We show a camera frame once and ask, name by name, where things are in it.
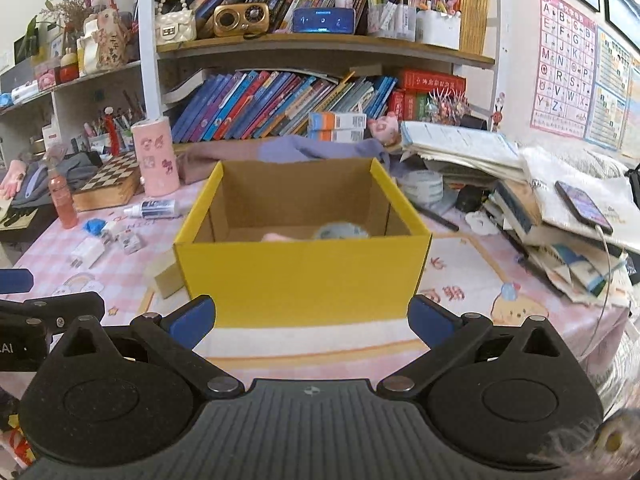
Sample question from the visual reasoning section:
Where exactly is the pink hand toy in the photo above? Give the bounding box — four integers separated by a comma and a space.
0, 160, 28, 201

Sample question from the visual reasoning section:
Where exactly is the gold retro radio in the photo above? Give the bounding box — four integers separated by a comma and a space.
212, 2, 271, 38

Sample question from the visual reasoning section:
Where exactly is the white charging cable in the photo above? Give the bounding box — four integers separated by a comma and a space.
577, 225, 613, 361

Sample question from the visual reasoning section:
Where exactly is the pink pig toy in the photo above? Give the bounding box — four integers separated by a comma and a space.
367, 115, 402, 148

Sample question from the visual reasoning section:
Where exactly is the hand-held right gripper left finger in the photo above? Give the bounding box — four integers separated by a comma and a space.
47, 295, 246, 402

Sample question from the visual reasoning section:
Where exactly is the purple mauve cloth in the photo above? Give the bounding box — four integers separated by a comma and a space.
175, 135, 401, 186

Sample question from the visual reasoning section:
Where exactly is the red book set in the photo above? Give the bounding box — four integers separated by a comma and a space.
387, 89, 431, 122

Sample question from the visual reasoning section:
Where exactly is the orange white carton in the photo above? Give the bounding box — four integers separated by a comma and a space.
307, 111, 368, 132
307, 130, 366, 144

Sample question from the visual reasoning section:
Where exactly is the small beige box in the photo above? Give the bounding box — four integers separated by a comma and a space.
147, 250, 190, 301

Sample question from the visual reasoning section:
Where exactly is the pink alphabet poster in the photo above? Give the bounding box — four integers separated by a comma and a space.
530, 0, 598, 140

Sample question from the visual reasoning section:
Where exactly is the cartoon wall sticker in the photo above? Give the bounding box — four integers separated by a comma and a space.
490, 92, 507, 131

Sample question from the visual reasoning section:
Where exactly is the grey fluffy cuff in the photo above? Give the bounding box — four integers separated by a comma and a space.
527, 407, 640, 480

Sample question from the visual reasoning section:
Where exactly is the row of blue purple books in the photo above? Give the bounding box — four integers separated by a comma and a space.
170, 69, 398, 143

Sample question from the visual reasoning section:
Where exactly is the white paper tag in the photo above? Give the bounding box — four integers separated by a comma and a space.
465, 210, 501, 237

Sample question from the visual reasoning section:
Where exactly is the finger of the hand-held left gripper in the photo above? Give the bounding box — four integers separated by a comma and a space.
0, 291, 107, 333
0, 269, 34, 295

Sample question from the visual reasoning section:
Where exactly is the colourful ornament bunch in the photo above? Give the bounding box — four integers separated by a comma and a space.
425, 87, 471, 123

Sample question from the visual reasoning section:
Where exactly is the pink sticker cylinder holder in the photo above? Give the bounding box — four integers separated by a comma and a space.
131, 115, 181, 197

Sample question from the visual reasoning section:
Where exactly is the thick red dictionary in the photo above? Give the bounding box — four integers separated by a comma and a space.
397, 69, 467, 93

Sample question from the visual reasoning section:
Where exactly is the yellow chart poster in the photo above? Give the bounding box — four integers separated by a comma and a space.
620, 55, 640, 161

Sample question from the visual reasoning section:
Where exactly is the grey clothing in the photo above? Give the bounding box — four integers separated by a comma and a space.
10, 150, 106, 208

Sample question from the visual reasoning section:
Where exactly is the pink checked tablecloth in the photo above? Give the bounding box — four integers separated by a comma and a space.
0, 180, 631, 401

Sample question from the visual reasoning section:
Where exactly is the wooden chess box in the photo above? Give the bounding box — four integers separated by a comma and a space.
71, 152, 143, 212

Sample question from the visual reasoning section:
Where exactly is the white pen holder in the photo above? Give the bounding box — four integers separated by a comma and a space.
415, 0, 462, 51

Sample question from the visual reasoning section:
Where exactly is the white side shelf unit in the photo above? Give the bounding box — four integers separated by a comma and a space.
0, 60, 146, 171

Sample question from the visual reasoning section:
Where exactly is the black pen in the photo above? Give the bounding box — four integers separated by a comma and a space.
412, 202, 460, 233

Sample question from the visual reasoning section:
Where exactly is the clear marker holder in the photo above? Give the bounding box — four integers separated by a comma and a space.
366, 0, 418, 42

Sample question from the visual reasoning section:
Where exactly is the white quilted pearl handbag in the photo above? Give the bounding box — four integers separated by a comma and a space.
154, 0, 197, 46

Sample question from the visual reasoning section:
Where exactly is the clear tape roll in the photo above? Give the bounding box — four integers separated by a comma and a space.
400, 170, 445, 206

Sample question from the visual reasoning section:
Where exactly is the brown tape roll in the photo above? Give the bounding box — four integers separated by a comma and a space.
314, 222, 371, 241

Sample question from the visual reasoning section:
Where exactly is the white wooden bookshelf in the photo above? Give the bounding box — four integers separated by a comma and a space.
135, 0, 503, 146

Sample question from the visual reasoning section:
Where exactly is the white tote bag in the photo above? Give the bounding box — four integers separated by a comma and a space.
520, 145, 640, 256

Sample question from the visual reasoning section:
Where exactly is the red spray bottle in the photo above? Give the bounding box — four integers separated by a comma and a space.
44, 155, 79, 230

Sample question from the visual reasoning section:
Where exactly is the red jar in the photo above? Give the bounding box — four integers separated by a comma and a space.
59, 50, 81, 85

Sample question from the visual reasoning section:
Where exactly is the black charger block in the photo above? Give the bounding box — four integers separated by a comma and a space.
455, 185, 488, 213

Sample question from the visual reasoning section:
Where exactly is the white charger adapter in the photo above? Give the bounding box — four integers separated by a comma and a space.
69, 236, 107, 270

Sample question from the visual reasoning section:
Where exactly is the dried flower bunch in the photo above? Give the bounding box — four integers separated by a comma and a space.
37, 0, 98, 36

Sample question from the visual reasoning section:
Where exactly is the white blue box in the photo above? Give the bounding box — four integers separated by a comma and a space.
0, 80, 41, 108

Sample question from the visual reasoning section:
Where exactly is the stack of yellow books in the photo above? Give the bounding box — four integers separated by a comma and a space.
457, 0, 493, 56

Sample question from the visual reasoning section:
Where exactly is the white blue glue bottle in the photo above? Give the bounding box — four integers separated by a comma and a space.
122, 199, 181, 220

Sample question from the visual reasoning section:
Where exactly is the black smartphone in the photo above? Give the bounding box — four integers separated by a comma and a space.
554, 180, 614, 236

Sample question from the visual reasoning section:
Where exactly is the blue chart poster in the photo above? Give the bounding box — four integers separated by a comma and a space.
585, 27, 633, 152

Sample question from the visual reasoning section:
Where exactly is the pile of worn books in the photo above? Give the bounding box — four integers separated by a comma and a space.
482, 177, 631, 308

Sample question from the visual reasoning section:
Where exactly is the blue speaker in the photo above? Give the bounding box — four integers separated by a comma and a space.
291, 7, 357, 35

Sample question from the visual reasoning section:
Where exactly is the yellow cardboard box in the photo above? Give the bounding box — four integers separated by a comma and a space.
173, 157, 433, 331

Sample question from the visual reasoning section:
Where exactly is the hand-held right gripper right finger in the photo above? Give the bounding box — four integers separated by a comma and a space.
376, 294, 583, 401

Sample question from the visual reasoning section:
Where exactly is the pink box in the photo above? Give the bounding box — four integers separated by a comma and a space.
34, 62, 62, 92

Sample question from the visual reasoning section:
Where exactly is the cup of pens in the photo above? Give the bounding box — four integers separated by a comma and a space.
82, 90, 148, 156

